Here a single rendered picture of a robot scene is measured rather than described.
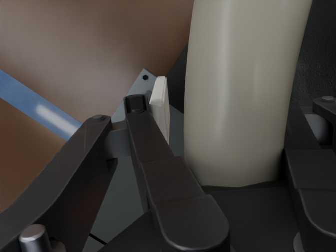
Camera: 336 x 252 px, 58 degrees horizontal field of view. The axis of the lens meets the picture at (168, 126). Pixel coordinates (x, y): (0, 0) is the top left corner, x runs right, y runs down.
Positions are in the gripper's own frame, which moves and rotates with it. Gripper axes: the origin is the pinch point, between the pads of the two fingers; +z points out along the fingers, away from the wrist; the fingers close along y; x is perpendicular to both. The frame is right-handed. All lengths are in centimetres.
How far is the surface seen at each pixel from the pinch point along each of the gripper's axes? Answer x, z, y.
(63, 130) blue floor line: -31, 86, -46
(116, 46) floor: -2, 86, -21
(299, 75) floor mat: -16, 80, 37
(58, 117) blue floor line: -26, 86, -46
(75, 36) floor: 2, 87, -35
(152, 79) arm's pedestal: -14, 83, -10
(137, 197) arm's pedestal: -20.6, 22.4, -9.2
